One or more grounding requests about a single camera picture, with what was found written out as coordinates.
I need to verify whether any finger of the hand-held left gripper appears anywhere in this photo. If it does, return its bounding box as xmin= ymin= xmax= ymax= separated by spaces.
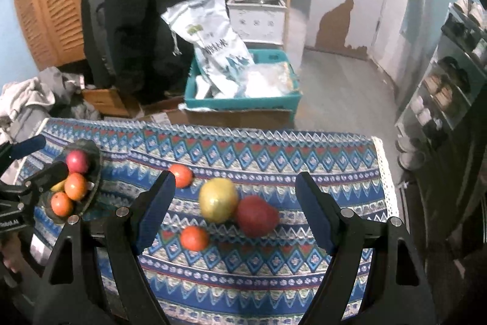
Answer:
xmin=0 ymin=135 xmax=47 ymax=162
xmin=15 ymin=161 xmax=69 ymax=198

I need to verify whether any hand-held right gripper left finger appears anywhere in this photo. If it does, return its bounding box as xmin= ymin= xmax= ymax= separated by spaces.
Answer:
xmin=32 ymin=170 xmax=176 ymax=325

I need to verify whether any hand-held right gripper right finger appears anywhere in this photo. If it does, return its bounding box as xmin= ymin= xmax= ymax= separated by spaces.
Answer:
xmin=296 ymin=172 xmax=436 ymax=325

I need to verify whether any red apple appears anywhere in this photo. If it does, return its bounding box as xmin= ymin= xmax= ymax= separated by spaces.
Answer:
xmin=235 ymin=196 xmax=280 ymax=238
xmin=65 ymin=150 xmax=90 ymax=174

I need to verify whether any orange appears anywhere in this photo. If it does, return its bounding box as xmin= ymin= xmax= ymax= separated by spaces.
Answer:
xmin=51 ymin=192 xmax=74 ymax=217
xmin=64 ymin=173 xmax=89 ymax=201

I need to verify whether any dark glass bowl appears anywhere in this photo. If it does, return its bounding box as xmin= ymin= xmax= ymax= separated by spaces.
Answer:
xmin=46 ymin=139 xmax=103 ymax=224

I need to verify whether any small tangerine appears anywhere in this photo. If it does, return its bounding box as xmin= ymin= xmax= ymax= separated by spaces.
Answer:
xmin=180 ymin=226 xmax=210 ymax=251
xmin=168 ymin=164 xmax=193 ymax=189

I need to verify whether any yellow-green mango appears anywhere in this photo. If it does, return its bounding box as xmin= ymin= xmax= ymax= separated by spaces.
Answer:
xmin=198 ymin=178 xmax=240 ymax=223

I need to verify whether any white towel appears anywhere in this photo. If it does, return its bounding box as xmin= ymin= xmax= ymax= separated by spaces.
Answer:
xmin=0 ymin=77 xmax=58 ymax=143

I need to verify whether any grey garment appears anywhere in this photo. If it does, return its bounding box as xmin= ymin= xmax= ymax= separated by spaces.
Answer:
xmin=38 ymin=66 xmax=101 ymax=120

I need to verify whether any blue patterned tablecloth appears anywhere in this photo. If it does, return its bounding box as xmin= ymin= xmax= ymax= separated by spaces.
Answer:
xmin=15 ymin=117 xmax=400 ymax=325

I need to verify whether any wooden box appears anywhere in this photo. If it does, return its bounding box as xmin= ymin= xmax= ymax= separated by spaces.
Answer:
xmin=82 ymin=87 xmax=132 ymax=118

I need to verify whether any cardboard box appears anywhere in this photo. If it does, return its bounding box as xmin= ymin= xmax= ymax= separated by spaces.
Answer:
xmin=142 ymin=97 xmax=295 ymax=129

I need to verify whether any teal plastic basket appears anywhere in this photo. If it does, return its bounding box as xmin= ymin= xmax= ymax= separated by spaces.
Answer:
xmin=184 ymin=49 xmax=303 ymax=112

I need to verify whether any grey jacket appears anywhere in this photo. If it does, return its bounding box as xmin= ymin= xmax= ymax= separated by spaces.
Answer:
xmin=81 ymin=0 xmax=111 ymax=90

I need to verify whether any clear plastic bag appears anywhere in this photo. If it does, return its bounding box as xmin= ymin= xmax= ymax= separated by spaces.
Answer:
xmin=243 ymin=62 xmax=295 ymax=97

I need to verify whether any shoe rack with shoes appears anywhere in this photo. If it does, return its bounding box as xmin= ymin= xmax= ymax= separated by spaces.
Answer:
xmin=398 ymin=0 xmax=487 ymax=169

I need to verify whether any white rice bag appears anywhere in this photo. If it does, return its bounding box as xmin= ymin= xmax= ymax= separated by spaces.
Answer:
xmin=161 ymin=0 xmax=255 ymax=99

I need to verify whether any black coat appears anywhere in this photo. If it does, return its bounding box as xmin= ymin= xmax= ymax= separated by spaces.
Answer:
xmin=81 ymin=0 xmax=214 ymax=101

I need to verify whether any white patterned box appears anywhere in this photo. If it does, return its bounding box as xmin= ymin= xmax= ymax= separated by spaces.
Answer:
xmin=227 ymin=0 xmax=288 ymax=44

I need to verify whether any white door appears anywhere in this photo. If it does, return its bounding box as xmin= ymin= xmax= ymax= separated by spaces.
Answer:
xmin=371 ymin=0 xmax=423 ymax=82

